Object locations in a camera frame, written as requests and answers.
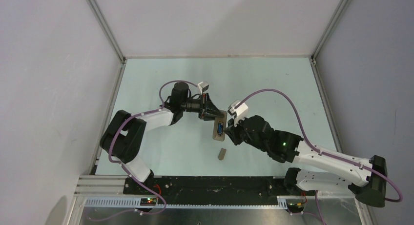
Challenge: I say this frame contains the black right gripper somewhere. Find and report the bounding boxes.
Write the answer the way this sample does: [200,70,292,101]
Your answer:
[224,113,267,152]

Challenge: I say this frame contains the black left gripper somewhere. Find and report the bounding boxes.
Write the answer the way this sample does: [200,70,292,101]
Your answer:
[181,93,224,122]

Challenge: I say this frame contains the beige remote control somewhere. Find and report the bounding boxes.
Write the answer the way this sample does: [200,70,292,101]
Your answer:
[212,110,227,142]

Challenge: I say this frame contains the blue battery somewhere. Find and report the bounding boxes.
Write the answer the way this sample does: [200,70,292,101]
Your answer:
[217,122,224,136]

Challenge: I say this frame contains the beige battery compartment cover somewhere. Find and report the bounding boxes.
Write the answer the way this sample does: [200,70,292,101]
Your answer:
[218,148,227,161]

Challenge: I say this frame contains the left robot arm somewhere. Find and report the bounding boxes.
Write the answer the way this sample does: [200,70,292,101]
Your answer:
[99,80,227,194]

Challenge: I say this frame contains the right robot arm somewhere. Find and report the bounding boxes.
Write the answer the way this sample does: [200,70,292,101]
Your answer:
[224,115,387,207]

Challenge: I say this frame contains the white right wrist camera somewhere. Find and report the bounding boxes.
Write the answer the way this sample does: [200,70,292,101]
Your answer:
[228,100,248,127]

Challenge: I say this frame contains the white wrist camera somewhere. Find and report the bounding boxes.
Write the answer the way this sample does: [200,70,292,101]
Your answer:
[228,100,248,127]
[197,81,209,95]

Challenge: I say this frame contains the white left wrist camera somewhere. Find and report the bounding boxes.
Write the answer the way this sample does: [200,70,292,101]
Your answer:
[197,81,209,95]

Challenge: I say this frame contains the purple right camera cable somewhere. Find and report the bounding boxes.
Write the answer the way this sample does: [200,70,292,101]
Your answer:
[236,88,404,203]

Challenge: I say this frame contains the purple camera cable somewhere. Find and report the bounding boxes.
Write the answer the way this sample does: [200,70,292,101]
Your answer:
[107,80,199,164]
[236,88,404,203]

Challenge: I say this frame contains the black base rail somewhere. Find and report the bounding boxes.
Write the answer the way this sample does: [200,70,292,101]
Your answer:
[124,175,313,206]

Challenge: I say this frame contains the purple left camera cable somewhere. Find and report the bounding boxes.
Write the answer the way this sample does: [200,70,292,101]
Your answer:
[107,80,199,164]

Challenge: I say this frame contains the white slotted cable duct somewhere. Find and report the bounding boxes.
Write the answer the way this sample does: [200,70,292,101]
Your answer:
[84,197,287,209]

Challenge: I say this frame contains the left aluminium frame post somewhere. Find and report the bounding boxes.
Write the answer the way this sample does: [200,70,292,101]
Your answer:
[86,0,126,64]

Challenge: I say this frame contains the aluminium frame post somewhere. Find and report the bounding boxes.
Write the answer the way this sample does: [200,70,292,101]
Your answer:
[86,0,126,64]
[311,0,351,61]

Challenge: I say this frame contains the right aluminium frame post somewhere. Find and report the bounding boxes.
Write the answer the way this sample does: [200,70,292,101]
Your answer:
[311,0,351,61]

